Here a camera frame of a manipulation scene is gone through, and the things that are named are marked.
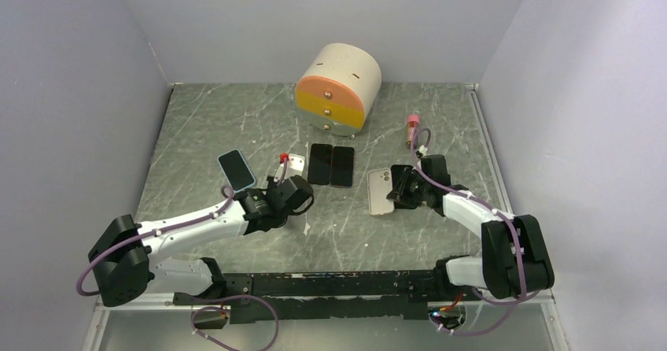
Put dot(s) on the purple bare phone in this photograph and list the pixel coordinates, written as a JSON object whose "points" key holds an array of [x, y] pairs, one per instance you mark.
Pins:
{"points": [[342, 166]]}

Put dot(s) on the pink capped marker tube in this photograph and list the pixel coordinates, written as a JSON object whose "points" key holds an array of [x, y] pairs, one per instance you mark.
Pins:
{"points": [[413, 122]]}

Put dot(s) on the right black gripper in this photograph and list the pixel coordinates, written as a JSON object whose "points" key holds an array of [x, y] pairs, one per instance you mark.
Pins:
{"points": [[400, 193]]}

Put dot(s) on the bare black phone removed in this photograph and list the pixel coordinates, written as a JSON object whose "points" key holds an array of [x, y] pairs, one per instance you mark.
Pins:
{"points": [[319, 164]]}

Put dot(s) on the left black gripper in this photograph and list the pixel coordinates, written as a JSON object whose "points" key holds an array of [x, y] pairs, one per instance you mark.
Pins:
{"points": [[271, 182]]}

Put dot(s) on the round pastel drawer cabinet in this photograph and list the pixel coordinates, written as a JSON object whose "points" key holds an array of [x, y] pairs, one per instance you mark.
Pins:
{"points": [[338, 90]]}

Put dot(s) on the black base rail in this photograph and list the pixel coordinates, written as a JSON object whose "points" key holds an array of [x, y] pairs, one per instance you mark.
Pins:
{"points": [[409, 294]]}

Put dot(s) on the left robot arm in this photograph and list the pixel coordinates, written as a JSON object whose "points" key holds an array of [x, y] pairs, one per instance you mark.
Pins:
{"points": [[132, 258]]}

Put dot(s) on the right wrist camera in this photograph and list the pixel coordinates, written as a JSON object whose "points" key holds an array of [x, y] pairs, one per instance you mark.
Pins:
{"points": [[421, 151]]}

